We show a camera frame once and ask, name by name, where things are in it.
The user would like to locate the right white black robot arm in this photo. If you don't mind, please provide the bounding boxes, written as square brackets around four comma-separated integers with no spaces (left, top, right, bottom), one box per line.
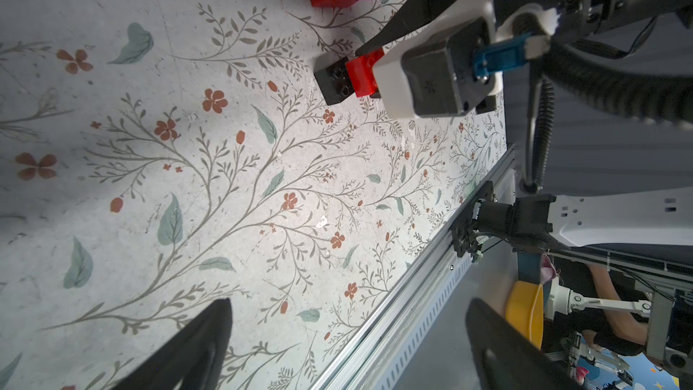
[357,0,692,256]

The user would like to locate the yellow round object outside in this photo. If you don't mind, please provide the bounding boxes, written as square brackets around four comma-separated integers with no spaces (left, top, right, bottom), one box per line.
[505,281,544,348]

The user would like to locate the black lego brick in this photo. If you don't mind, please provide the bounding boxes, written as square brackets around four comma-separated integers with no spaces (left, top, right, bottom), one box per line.
[314,57,355,106]

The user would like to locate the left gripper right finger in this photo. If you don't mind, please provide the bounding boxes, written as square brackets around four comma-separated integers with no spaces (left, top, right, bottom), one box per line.
[465,298,579,390]

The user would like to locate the person forearm outside cell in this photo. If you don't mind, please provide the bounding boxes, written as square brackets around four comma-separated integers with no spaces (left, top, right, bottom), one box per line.
[588,265,648,347]

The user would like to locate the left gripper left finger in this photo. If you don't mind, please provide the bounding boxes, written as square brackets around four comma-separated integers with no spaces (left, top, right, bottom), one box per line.
[115,299,233,389]

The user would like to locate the red lego brick rounded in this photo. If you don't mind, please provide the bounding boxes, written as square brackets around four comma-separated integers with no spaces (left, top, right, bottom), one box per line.
[346,49,384,98]

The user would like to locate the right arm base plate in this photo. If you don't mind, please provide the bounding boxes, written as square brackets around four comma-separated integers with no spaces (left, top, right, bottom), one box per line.
[450,181,494,264]

